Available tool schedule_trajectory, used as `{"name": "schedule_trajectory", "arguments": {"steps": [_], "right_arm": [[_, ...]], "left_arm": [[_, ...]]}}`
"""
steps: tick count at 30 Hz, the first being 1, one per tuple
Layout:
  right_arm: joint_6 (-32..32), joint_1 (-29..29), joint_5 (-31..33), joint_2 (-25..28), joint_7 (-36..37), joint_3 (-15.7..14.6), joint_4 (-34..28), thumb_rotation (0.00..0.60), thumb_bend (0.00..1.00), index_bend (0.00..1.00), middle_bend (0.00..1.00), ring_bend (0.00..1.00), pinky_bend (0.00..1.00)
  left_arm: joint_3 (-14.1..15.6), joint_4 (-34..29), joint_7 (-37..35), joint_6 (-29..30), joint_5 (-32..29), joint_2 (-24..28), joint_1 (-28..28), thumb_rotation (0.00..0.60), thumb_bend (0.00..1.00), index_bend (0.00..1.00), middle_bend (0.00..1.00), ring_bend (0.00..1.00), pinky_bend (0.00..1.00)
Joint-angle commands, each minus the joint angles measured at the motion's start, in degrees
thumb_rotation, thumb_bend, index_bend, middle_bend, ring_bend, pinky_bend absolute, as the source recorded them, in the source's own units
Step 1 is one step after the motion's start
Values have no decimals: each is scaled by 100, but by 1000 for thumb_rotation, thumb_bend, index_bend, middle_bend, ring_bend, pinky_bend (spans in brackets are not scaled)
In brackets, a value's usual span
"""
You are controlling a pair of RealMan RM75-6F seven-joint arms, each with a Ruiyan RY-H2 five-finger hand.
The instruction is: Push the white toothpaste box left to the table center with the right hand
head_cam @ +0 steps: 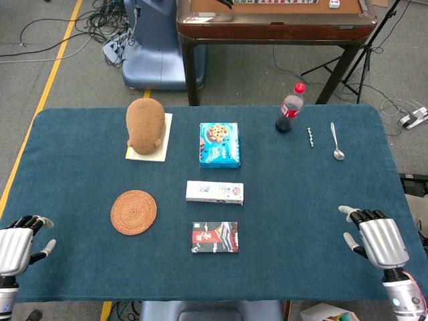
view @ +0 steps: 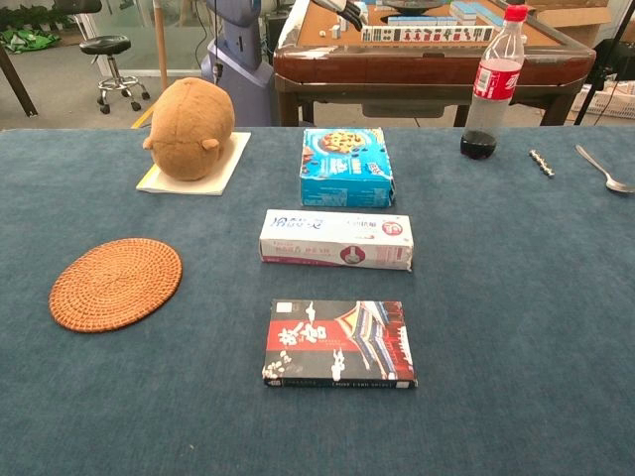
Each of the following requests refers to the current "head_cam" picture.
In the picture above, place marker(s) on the blue own robot base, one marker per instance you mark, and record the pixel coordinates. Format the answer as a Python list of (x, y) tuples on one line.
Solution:
[(210, 311)]

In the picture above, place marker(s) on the cola bottle red cap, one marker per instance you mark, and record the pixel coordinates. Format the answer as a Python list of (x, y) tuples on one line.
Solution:
[(290, 112)]

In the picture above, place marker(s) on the black equipment case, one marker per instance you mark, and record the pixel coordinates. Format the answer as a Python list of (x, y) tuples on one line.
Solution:
[(414, 185)]

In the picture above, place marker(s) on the silver metal bead bar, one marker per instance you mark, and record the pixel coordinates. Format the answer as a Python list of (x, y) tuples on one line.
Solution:
[(311, 137)]

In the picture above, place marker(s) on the open cardboard carton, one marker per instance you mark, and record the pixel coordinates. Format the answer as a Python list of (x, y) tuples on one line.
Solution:
[(327, 314)]

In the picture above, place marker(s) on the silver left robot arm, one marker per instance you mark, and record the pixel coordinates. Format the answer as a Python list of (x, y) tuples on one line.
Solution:
[(6, 297)]

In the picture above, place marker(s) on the white power strip with plugs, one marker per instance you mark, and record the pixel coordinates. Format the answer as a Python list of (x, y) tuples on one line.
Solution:
[(414, 117)]

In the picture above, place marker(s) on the white toothpaste box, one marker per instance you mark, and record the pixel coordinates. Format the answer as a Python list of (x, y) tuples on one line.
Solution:
[(214, 193)]

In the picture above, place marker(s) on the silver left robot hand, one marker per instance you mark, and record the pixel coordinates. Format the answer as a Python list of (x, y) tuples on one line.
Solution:
[(15, 250)]

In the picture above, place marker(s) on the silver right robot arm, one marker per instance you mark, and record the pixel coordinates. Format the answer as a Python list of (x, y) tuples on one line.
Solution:
[(404, 297)]

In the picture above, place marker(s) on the single white mahjong tile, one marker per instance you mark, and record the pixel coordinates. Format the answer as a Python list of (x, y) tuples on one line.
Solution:
[(334, 3)]

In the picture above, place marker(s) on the white notepad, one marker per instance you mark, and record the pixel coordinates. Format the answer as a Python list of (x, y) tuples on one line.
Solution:
[(166, 147)]

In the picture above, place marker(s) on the red black printed snack packet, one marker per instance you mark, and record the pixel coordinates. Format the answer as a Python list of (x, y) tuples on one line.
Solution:
[(215, 237)]

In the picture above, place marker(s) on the wooden mahjong table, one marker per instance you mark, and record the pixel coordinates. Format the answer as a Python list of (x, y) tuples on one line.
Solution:
[(274, 28)]

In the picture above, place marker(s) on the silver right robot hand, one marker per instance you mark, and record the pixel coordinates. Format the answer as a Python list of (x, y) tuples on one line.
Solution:
[(382, 240)]

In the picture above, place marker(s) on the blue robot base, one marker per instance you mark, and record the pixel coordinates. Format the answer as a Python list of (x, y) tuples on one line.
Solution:
[(157, 50)]

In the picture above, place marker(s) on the black tripod stand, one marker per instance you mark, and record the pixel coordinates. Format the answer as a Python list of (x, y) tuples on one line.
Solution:
[(368, 47)]

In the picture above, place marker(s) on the blue cookie box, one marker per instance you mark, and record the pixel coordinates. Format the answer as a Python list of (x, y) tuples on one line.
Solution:
[(219, 147)]

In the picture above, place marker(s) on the round woven rattan coaster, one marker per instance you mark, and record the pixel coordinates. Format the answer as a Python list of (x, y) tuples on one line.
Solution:
[(133, 212)]

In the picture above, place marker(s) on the silver metal spoon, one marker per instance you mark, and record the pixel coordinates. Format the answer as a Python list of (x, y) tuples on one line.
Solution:
[(338, 154)]

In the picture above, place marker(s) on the black background robot hand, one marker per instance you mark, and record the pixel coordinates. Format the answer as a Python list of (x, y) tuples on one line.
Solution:
[(225, 2)]

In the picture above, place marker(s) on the brown plush toy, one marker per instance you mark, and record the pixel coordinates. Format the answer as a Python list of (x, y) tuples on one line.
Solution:
[(145, 125)]

